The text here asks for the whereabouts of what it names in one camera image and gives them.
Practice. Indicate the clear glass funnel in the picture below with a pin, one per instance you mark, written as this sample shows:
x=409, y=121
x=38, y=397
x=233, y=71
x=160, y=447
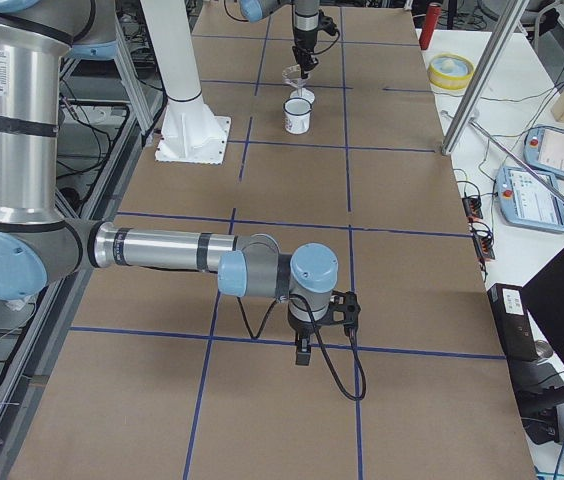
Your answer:
x=292, y=76

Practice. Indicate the white enamel mug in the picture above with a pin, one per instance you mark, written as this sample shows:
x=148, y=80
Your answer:
x=297, y=113

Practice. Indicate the red cylinder tube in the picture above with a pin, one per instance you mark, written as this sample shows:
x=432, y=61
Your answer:
x=429, y=25

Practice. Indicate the yellow tape roll with dish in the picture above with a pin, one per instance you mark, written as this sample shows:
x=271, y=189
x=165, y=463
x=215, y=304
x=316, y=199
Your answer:
x=450, y=71

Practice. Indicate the black desktop box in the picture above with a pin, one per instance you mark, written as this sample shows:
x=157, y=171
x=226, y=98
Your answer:
x=512, y=322

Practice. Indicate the orange black connector block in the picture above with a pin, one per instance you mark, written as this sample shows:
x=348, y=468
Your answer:
x=473, y=206

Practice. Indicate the near teach pendant tablet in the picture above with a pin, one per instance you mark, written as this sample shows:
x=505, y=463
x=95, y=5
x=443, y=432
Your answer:
x=525, y=203

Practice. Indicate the teach pendant tablet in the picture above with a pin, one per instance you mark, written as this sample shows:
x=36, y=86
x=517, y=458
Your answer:
x=525, y=203
x=544, y=149

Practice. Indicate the far teach pendant tablet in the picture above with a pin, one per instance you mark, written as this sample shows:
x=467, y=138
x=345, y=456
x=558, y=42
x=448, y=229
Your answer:
x=544, y=149

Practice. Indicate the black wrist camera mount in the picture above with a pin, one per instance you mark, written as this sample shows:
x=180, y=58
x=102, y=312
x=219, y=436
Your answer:
x=343, y=310

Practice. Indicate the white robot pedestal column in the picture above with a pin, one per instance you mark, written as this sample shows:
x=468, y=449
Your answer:
x=190, y=132

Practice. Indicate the aluminium frame post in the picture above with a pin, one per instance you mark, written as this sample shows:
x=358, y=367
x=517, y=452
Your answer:
x=495, y=46

